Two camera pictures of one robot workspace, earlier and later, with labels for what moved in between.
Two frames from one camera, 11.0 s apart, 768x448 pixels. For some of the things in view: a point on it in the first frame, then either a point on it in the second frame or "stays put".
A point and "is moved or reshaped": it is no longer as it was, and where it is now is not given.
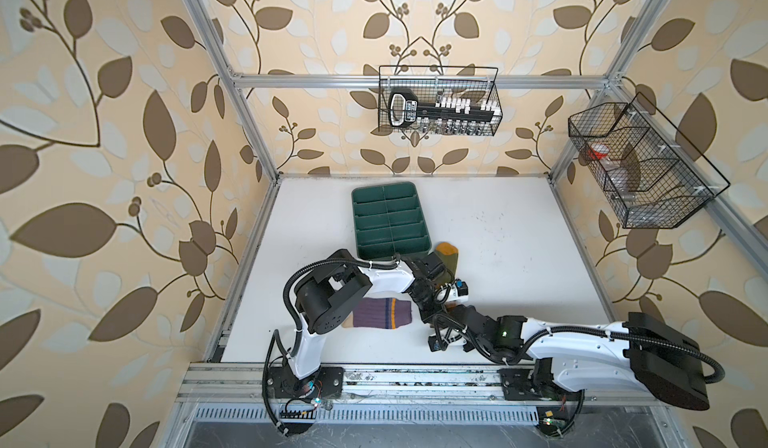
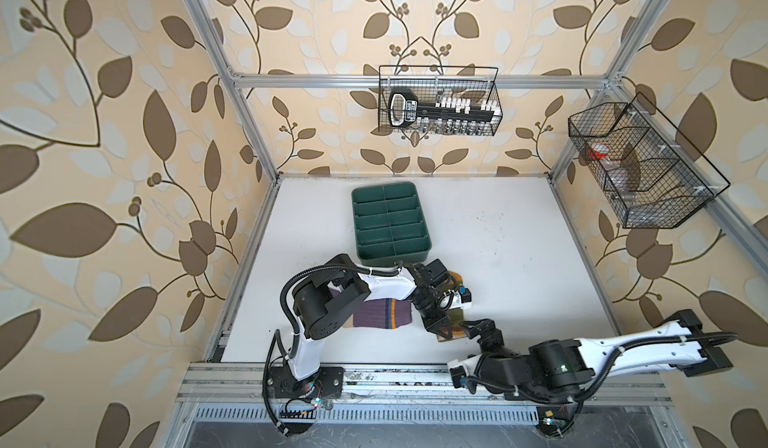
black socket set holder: x=446 y=115 stays put
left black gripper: x=430 y=316 stays put
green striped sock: x=448 y=255 is moved or reshaped
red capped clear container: x=598 y=151 stays put
